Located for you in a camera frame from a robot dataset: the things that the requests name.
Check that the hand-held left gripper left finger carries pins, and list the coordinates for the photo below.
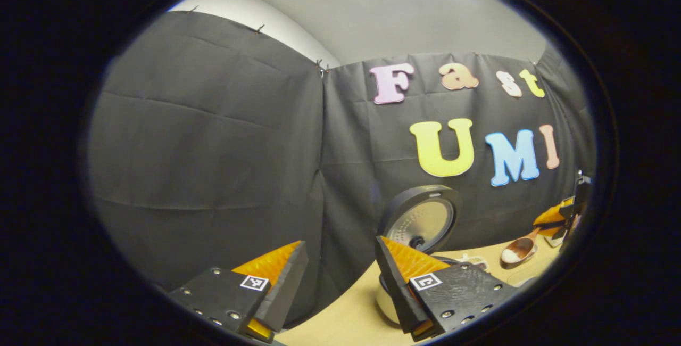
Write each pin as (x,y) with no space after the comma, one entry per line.
(284,293)

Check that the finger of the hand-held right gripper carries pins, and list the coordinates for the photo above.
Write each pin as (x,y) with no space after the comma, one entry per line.
(553,214)

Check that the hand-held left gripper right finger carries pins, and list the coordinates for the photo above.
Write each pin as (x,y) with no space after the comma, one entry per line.
(399,293)

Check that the dark grey rice cooker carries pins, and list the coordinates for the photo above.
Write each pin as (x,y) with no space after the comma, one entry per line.
(425,218)

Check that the white divided seasoning dish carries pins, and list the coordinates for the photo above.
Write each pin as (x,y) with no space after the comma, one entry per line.
(473,262)

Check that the spoonful of white rice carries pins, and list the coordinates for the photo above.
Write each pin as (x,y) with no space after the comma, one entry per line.
(511,256)

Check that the black backdrop cloth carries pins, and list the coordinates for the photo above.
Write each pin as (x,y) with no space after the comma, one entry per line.
(213,149)

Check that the brown wooden spoon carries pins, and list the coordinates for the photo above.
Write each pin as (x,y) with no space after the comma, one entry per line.
(524,247)

